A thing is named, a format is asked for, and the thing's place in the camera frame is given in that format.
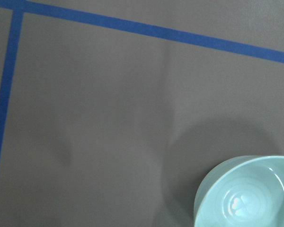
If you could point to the mint green bowl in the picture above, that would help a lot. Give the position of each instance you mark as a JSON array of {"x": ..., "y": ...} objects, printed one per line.
[{"x": 245, "y": 191}]

